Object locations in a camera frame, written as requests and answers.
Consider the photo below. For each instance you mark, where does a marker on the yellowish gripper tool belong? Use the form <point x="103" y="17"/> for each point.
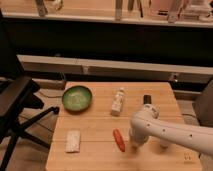
<point x="136" y="145"/>

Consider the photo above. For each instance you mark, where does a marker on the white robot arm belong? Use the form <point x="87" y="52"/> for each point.
<point x="145" y="123"/>

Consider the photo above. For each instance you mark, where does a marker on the translucent plastic cup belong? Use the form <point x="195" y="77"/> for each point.
<point x="164" y="143"/>

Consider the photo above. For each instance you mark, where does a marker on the black rectangular block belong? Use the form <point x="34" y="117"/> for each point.
<point x="147" y="99"/>

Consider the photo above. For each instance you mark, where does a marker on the white bottle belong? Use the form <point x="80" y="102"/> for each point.
<point x="117" y="104"/>

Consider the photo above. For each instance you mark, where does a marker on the green bowl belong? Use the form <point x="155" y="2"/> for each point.
<point x="77" y="98"/>

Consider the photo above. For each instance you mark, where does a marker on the black office chair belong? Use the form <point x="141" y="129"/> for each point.
<point x="16" y="93"/>

